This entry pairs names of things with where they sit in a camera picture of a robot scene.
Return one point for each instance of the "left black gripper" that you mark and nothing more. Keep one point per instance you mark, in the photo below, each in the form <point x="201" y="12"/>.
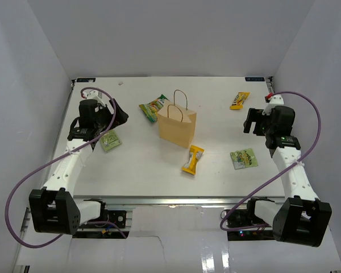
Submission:
<point x="120" y="116"/>

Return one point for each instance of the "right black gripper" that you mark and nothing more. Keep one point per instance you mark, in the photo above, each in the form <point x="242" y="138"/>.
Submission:
<point x="254" y="116"/>

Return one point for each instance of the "green yellow snack bag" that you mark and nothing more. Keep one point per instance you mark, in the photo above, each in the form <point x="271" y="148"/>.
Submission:
<point x="151" y="109"/>

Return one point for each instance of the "yellow snack bar wrapper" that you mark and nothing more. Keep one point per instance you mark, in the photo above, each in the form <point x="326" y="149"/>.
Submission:
<point x="195" y="154"/>

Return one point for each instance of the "brown paper bag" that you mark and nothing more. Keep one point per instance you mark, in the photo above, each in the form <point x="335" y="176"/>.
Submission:
<point x="176" y="123"/>

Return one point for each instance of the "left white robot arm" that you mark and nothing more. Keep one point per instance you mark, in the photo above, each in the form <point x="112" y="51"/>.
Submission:
<point x="53" y="207"/>

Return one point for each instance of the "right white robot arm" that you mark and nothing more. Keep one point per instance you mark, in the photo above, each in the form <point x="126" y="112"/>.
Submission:
<point x="302" y="219"/>

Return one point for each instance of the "green mint sachet left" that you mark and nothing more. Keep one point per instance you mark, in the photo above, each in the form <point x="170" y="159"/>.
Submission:
<point x="110" y="140"/>

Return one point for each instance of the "green mint sachet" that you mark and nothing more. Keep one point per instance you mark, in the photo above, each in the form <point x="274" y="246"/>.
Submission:
<point x="110" y="140"/>
<point x="244" y="159"/>

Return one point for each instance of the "yellow candy bar far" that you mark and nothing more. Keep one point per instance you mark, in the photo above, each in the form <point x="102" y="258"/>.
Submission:
<point x="239" y="100"/>

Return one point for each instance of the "green mint sachet right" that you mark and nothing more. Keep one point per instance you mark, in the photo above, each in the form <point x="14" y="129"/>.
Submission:
<point x="244" y="159"/>

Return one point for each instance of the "right blue corner label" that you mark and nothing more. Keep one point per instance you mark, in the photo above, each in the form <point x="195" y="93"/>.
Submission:
<point x="254" y="79"/>

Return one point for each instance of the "blue corner label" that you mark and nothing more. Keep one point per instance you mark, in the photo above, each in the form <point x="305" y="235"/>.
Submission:
<point x="86" y="80"/>
<point x="254" y="79"/>

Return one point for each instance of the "left blue corner label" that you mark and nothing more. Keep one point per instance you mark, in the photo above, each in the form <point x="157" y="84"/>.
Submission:
<point x="86" y="80"/>

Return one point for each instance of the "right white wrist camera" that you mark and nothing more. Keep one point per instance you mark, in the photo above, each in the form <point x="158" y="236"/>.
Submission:
<point x="272" y="101"/>

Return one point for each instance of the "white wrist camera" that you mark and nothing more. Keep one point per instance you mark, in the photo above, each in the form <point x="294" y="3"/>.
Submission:
<point x="272" y="101"/>
<point x="92" y="94"/>

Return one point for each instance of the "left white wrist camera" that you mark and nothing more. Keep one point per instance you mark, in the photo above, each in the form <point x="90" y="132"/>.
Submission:
<point x="92" y="94"/>

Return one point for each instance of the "aluminium front rail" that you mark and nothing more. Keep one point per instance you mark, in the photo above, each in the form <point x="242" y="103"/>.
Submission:
<point x="142" y="200"/>

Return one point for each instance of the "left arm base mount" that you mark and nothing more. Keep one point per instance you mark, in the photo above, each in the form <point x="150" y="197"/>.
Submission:
<point x="111" y="224"/>

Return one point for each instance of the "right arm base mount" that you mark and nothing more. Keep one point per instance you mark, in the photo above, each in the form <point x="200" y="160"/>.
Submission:
<point x="239" y="219"/>

